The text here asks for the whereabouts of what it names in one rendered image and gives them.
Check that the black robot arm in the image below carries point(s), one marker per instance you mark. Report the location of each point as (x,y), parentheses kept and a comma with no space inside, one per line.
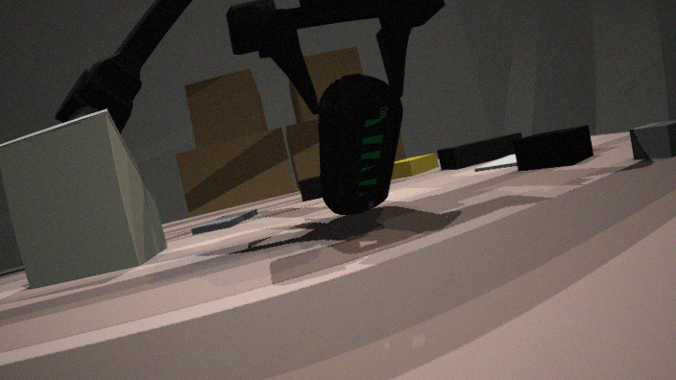
(113,82)

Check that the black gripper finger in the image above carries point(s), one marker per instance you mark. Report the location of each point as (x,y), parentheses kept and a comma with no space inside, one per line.
(282,45)
(392,42)

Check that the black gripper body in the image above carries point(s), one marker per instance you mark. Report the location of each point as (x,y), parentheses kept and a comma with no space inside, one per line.
(247,20)

